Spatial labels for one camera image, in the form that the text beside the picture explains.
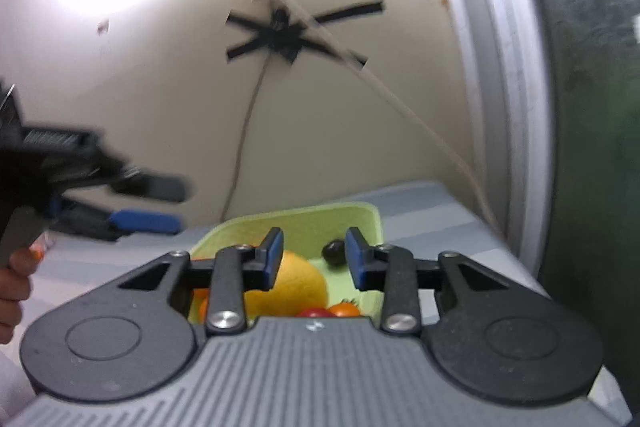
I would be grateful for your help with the person's left hand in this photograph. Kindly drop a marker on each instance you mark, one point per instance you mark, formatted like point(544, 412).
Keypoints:
point(12, 292)

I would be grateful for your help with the light green tray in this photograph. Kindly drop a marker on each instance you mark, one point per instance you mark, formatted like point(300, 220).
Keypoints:
point(300, 218)

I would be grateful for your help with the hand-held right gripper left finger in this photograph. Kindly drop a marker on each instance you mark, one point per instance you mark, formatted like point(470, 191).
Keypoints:
point(274, 259)

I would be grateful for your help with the yellow grapefruit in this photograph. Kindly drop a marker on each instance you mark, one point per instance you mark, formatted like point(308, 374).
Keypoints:
point(300, 282)

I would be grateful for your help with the small orange fruit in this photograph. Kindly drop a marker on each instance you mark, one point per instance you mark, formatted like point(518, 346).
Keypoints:
point(202, 307)

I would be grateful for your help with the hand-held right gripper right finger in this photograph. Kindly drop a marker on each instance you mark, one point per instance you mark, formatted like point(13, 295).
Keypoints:
point(354, 259)

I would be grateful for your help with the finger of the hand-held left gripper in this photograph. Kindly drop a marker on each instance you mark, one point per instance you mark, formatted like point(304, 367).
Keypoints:
point(145, 222)
point(160, 188)

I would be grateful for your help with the red cherry tomato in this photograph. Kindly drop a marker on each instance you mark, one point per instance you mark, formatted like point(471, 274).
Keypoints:
point(315, 312)

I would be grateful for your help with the white door frame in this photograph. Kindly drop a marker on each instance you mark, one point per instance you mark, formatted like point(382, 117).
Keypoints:
point(505, 82)

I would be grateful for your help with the small orange object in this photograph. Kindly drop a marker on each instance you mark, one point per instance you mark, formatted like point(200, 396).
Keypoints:
point(37, 252)

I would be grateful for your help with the dark green door panel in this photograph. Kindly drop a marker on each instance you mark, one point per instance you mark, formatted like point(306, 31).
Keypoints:
point(595, 132)

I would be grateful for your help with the black taped wall device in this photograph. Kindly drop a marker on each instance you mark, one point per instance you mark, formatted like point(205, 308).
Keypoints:
point(285, 29)

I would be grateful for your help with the dark olive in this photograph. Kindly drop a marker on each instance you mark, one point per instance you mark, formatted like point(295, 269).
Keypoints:
point(332, 253)

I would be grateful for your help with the orange cherry tomato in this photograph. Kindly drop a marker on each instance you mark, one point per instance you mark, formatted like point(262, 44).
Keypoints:
point(345, 309)

